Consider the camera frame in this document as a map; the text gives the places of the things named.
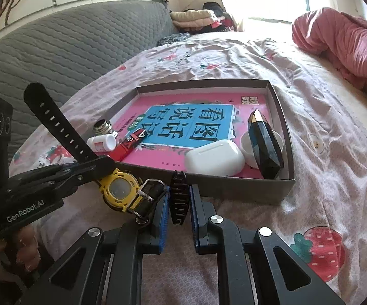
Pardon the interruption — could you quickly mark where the small white pill bottle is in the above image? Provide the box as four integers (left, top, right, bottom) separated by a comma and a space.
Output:
87, 134, 116, 153

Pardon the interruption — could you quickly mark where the grey quilted headboard cover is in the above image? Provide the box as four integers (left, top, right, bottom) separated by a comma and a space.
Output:
0, 0, 177, 158

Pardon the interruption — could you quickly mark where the white earbuds case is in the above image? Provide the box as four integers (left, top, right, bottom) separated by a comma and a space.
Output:
184, 140, 245, 177

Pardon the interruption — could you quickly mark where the small silver glass bottle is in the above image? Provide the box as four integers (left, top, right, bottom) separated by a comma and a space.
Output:
93, 119, 118, 138

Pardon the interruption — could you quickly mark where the white plastic jar lid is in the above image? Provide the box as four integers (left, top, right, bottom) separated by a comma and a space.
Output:
240, 131, 284, 169

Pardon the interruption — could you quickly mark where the black faceted perfume bottle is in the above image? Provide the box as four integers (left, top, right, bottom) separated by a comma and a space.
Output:
247, 109, 284, 180

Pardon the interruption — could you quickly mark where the black hair claw clip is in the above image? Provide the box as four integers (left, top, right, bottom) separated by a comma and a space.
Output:
169, 171, 190, 225

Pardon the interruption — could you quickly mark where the pink blanket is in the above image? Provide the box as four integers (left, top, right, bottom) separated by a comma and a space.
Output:
292, 7, 367, 94

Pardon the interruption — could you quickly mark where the grey cardboard box tray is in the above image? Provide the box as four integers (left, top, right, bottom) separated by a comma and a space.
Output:
102, 79, 295, 205

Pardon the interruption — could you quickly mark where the yellow watch black strap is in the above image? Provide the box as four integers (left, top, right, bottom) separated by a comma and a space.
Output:
23, 82, 169, 220

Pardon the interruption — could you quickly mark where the pink blue picture book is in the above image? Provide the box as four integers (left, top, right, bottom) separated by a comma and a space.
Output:
110, 90, 271, 170

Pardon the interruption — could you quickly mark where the red black lighter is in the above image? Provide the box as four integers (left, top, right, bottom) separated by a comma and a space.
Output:
109, 128, 148, 162

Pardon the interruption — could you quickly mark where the person's left hand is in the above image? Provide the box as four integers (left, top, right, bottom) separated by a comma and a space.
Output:
0, 224, 41, 283

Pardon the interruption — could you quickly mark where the folded clothes pile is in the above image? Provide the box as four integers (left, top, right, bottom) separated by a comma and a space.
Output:
170, 2, 237, 35

